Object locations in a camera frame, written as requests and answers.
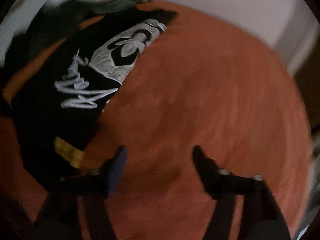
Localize black shirt with white graphic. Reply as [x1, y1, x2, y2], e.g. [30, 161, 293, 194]
[11, 8, 176, 178]

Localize orange fleece bed blanket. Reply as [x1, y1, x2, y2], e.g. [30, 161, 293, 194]
[1, 1, 311, 239]

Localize brown wooden door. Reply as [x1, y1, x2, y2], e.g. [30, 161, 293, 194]
[295, 47, 319, 134]

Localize dark jeans pile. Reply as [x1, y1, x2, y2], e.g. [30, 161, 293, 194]
[1, 0, 101, 86]

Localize grey-green fleece garment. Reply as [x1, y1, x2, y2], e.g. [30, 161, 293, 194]
[86, 0, 153, 15]

